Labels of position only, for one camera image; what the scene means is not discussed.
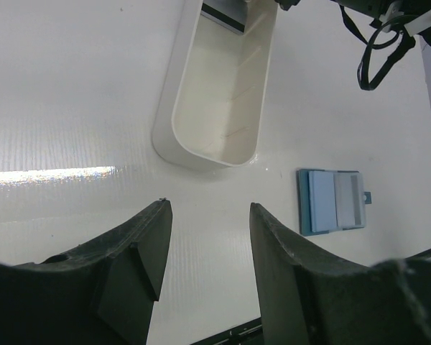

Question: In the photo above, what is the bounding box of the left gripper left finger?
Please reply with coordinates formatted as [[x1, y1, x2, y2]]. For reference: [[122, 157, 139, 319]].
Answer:
[[0, 199, 173, 344]]

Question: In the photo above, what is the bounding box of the white oblong plastic tray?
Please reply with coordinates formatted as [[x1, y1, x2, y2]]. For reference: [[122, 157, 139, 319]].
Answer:
[[152, 1, 278, 171]]

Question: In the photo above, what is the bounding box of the silver VIP credit card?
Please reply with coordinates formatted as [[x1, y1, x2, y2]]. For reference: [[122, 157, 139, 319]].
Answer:
[[334, 172, 366, 230]]

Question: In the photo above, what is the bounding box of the silver credit card in tray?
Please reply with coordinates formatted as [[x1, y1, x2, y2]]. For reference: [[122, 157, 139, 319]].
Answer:
[[201, 0, 248, 35]]

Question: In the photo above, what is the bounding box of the blue card holder wallet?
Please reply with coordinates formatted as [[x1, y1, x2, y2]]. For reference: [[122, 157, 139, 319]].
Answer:
[[297, 168, 372, 236]]

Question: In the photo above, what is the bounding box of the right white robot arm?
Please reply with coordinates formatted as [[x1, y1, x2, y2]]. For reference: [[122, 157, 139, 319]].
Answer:
[[336, 1, 431, 47]]

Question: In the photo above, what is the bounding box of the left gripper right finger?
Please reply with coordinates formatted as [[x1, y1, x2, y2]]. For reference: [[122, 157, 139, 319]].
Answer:
[[249, 203, 431, 344]]

